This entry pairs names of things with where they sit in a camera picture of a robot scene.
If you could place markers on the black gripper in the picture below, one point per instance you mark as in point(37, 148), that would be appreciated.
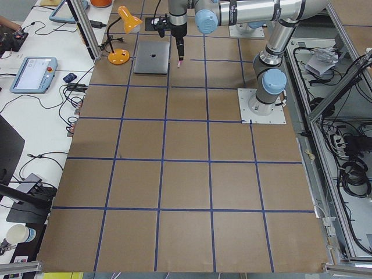
point(177, 31)

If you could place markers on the white computer mouse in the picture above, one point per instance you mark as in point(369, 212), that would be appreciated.
point(154, 21)

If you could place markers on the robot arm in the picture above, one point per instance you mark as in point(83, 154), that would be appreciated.
point(246, 17)
point(255, 24)

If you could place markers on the silver laptop notebook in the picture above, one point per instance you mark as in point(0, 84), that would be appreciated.
point(152, 57)

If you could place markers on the black mousepad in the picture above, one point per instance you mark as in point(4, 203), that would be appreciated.
point(148, 25)

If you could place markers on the black power adapter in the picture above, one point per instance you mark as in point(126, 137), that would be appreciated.
point(96, 24)

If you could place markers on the orange cylindrical container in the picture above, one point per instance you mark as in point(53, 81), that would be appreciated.
point(101, 3)

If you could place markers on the dark blue pouch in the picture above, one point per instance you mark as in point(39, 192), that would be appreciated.
point(69, 78)

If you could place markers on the blue teach pendant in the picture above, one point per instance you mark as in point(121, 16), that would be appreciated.
point(35, 75)
point(62, 14)

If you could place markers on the grey usb hub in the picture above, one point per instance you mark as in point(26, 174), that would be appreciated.
point(28, 183)

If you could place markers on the black monitor stand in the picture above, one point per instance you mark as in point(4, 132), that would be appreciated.
point(33, 207)

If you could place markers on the white paper cup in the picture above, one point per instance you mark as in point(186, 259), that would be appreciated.
point(20, 234)

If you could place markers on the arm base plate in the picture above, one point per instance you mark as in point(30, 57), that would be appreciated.
point(244, 31)
point(254, 112)

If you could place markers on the aluminium frame post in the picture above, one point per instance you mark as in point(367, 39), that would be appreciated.
point(85, 28)

